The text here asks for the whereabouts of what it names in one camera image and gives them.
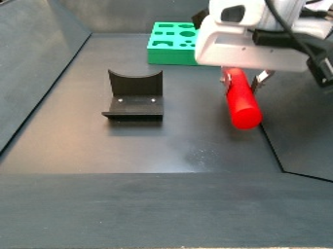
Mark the red cylinder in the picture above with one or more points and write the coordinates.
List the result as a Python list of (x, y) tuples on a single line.
[(243, 108)]

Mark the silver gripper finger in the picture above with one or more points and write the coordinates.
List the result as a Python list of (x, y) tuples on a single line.
[(226, 81), (259, 79)]

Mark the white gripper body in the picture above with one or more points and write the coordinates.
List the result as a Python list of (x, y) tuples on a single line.
[(225, 38)]

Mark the black curved cradle block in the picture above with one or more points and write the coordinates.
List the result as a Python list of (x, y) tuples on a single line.
[(136, 96)]

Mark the green foam shape board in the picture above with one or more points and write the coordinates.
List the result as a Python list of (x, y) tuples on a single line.
[(171, 43)]

